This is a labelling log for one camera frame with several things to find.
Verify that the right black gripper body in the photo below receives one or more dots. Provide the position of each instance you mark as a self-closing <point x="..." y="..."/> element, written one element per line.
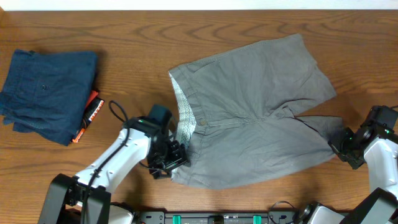
<point x="343" y="144"/>

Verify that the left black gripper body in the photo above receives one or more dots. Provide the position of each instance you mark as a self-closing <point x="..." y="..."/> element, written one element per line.
<point x="167" y="157"/>

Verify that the grey shorts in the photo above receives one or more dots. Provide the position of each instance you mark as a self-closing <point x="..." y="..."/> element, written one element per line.
<point x="243" y="114"/>

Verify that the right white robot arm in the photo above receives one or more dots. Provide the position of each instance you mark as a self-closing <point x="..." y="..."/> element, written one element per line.
<point x="376" y="147"/>

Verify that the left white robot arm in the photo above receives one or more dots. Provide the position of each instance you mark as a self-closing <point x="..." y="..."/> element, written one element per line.
<point x="86" y="197"/>

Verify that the orange black folded item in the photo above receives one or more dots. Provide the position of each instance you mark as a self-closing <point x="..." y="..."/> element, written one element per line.
<point x="93" y="106"/>

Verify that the folded navy blue garment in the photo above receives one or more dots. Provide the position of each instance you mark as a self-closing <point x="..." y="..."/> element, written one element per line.
<point x="47" y="93"/>

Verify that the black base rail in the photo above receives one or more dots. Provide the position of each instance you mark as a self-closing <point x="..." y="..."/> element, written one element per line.
<point x="312" y="213"/>

